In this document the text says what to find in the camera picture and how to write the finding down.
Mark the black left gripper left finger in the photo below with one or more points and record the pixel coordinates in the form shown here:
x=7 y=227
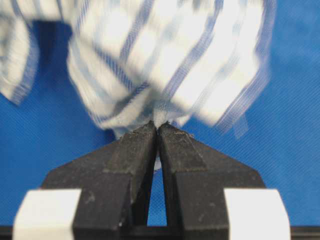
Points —
x=93 y=197

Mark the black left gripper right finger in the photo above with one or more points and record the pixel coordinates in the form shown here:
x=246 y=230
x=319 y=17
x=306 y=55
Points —
x=211 y=196

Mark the white blue-striped towel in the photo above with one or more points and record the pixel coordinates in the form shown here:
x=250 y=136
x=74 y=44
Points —
x=135 y=61

